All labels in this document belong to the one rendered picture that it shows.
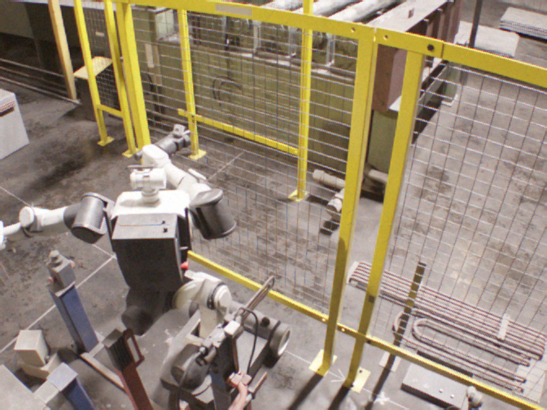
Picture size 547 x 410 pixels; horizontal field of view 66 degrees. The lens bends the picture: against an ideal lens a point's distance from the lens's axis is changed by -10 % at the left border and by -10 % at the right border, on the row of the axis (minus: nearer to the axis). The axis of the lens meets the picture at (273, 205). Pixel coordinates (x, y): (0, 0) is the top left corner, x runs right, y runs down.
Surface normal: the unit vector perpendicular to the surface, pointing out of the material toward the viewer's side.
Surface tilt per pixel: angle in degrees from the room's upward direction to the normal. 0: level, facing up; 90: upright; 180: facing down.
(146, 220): 3
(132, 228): 3
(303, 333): 0
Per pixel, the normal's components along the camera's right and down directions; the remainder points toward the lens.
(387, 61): -0.53, 0.53
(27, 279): 0.00, -0.78
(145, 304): -0.31, -0.22
